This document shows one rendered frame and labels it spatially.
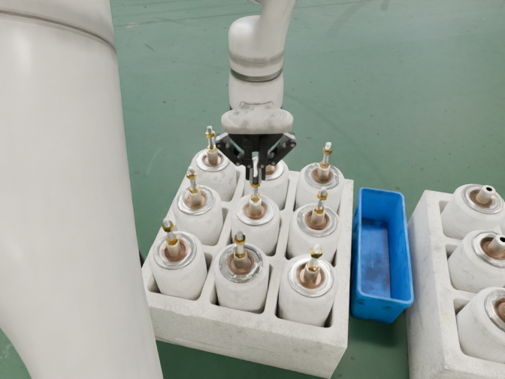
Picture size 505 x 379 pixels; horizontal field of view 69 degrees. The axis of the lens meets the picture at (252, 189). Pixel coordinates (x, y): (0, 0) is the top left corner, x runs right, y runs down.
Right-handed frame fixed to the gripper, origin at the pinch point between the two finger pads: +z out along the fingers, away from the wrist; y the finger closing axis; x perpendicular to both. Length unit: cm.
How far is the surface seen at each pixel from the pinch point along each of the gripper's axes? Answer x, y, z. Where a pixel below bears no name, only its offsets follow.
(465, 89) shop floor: -79, -84, 35
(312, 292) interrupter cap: 16.9, -8.9, 10.3
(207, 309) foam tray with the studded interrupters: 16.2, 8.8, 17.6
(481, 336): 23.1, -34.8, 13.7
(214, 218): 0.1, 7.9, 12.4
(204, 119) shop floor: -62, 17, 35
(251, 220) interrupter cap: 2.5, 0.8, 10.2
